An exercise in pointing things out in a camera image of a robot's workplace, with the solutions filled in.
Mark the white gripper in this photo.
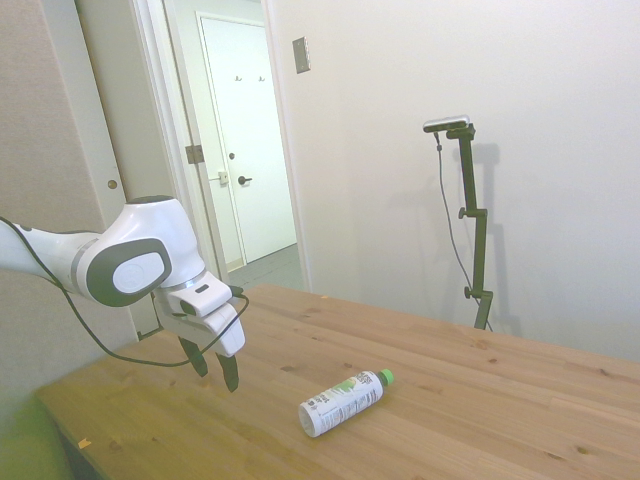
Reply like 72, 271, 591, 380
153, 292, 247, 394

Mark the water bottle with green cap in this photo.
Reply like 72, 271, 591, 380
298, 368, 396, 439

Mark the green blurry object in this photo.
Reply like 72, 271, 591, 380
0, 392, 76, 480

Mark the white closed door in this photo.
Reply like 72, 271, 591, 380
198, 14, 298, 267

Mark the beige open door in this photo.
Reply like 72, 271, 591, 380
74, 0, 222, 344

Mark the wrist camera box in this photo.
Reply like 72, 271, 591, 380
167, 277, 236, 318

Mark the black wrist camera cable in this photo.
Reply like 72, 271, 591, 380
0, 215, 250, 369

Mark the white door frame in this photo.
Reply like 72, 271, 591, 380
132, 0, 315, 295

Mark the black articulated camera stand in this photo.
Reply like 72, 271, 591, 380
446, 126, 495, 331

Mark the grey wall switch plate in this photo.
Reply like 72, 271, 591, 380
292, 35, 312, 75

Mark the grey stereo camera bar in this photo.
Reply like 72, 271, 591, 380
422, 114, 473, 134

